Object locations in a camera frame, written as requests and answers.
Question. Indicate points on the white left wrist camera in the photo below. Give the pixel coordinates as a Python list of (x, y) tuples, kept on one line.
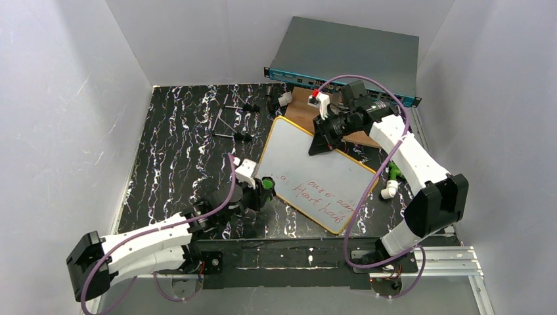
[(245, 170)]

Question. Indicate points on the white pvc elbow near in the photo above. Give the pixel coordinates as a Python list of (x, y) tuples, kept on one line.
[(390, 190)]

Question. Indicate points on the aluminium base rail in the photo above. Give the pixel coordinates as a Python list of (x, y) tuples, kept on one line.
[(452, 283)]

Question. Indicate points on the teal grey network switch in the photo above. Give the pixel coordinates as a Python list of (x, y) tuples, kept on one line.
[(315, 52)]

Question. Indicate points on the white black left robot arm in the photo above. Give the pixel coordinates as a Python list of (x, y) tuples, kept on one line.
[(97, 262)]

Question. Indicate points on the brown wooden board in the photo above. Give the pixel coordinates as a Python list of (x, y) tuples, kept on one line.
[(299, 112)]

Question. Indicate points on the green black whiteboard eraser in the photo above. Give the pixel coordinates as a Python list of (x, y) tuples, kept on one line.
[(268, 186)]

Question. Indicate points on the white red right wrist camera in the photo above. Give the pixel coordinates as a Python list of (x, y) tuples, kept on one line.
[(321, 101)]

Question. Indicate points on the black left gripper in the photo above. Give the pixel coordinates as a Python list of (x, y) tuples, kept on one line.
[(255, 196)]

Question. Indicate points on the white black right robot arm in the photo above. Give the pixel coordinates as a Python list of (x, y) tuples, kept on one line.
[(439, 197)]

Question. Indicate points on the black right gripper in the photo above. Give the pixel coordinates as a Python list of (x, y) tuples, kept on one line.
[(325, 133)]

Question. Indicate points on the white pvc elbow far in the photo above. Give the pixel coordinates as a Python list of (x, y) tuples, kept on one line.
[(284, 99)]

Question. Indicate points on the yellow framed whiteboard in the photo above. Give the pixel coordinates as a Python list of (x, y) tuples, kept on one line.
[(325, 188)]

